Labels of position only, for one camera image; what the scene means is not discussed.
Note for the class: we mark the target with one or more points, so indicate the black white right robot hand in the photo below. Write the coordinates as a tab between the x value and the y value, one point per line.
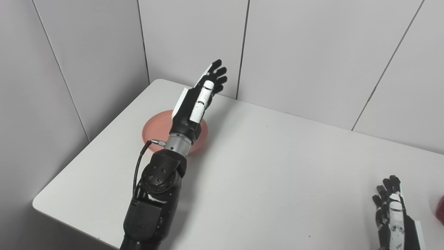
399	222

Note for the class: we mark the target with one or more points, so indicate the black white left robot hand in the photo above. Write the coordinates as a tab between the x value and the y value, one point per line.
187	114

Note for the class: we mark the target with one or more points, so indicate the pink round plate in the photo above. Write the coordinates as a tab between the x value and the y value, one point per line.
156	132

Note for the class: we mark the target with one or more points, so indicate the red apple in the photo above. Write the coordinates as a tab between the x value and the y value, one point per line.
441	210

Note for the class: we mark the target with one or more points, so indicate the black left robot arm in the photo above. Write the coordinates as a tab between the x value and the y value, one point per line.
156	194

